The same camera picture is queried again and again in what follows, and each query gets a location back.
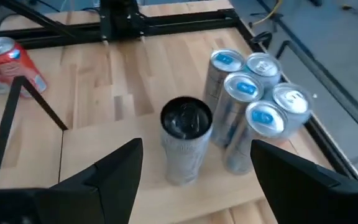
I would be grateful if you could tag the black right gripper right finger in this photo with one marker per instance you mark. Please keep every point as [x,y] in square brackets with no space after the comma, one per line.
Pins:
[297,193]

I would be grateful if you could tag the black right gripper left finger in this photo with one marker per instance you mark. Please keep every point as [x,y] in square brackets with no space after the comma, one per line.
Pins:
[104,193]

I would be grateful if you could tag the silver blue energy drink can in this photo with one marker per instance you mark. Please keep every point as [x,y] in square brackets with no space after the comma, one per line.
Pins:
[225,60]
[264,118]
[244,87]

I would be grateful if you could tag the pale pink soda can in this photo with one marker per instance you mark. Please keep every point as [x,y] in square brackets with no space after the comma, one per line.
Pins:
[264,65]
[291,98]

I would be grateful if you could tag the red soda can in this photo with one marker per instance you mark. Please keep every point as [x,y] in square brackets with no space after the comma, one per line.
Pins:
[11,68]

